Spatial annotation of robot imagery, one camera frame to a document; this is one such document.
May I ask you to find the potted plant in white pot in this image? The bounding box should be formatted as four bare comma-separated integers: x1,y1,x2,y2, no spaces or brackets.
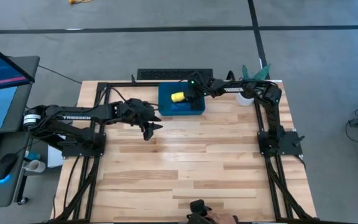
236,63,272,107

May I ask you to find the black left camera cable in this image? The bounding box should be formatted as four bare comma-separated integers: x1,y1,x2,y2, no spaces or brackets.
106,86,161,110

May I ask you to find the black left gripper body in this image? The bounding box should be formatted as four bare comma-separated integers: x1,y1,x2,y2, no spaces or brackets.
119,98,160,126

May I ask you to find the black computer mouse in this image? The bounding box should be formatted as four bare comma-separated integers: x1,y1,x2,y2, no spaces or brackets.
0,152,19,182

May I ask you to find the white sheet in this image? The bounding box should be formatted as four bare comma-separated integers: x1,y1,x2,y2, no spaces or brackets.
47,144,65,169

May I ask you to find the black metal table frame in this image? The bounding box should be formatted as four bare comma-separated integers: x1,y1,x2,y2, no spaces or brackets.
47,78,319,224

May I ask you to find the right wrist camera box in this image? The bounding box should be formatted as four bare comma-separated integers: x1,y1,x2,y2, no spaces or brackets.
186,73,203,91

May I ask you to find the black handheld device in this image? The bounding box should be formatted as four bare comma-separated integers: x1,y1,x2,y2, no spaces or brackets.
186,198,213,224

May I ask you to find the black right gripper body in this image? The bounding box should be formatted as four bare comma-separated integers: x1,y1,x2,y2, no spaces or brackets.
193,77,218,98

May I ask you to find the blue microfiber towel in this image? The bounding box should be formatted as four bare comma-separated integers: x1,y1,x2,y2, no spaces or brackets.
170,101,198,113

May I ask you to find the black keyboard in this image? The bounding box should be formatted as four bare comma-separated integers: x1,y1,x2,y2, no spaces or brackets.
135,68,214,81

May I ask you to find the person's hand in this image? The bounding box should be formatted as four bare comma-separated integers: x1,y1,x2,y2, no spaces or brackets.
204,208,239,224

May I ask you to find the white mug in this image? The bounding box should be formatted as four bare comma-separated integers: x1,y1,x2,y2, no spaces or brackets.
25,159,47,174

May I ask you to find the teal plastic basket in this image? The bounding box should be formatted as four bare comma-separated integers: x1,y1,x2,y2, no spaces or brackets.
157,81,206,117

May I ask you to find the yellow microfiber towel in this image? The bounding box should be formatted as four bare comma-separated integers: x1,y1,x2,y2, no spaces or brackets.
170,91,187,103

